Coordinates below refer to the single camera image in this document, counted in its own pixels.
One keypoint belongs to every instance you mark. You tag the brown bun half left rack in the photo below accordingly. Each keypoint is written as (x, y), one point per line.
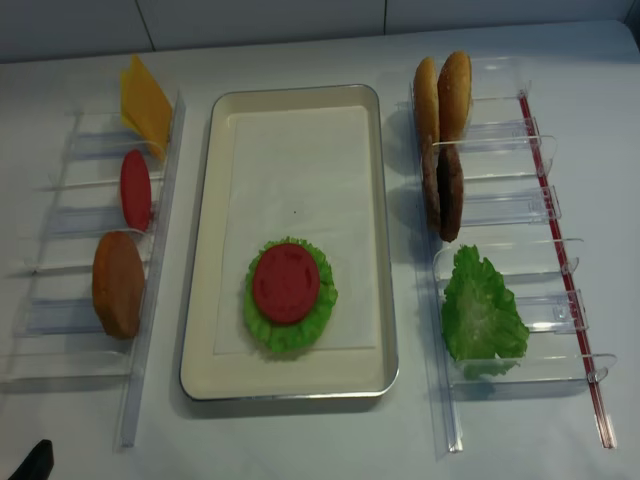
(117, 285)

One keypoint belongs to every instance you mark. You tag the left bun in right rack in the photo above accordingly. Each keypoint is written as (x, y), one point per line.
(426, 102)

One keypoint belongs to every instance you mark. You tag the cream metal tray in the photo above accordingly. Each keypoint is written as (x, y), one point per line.
(354, 372)

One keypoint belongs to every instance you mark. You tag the clear acrylic left rack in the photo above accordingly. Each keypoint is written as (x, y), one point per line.
(54, 337)

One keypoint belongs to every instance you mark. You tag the clear acrylic right rack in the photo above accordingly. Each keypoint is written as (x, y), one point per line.
(511, 216)

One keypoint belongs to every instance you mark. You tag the white paper tray liner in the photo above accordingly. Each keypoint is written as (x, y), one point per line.
(304, 174)

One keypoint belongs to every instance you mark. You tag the green lettuce leaf in rack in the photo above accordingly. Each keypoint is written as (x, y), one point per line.
(481, 327)

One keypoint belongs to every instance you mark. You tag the brown meat patty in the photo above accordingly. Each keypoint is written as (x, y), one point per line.
(451, 192)
(430, 186)

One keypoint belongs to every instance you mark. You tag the lettuce leaf on tray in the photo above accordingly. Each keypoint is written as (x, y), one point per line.
(301, 335)

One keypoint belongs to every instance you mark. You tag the black object bottom left corner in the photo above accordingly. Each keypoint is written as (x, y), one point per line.
(38, 464)

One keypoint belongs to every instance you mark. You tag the tomato slice on tray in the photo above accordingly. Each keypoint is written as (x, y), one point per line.
(286, 283)

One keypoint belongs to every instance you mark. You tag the yellow cheese slices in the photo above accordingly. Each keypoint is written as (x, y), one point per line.
(145, 108)

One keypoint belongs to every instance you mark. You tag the clear acrylic rack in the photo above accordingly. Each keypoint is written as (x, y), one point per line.
(511, 216)
(54, 337)

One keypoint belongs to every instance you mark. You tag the bun in rack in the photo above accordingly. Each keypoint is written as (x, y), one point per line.
(454, 91)
(426, 102)

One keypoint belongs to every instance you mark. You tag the red tomato slice in rack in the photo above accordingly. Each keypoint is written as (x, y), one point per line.
(135, 191)

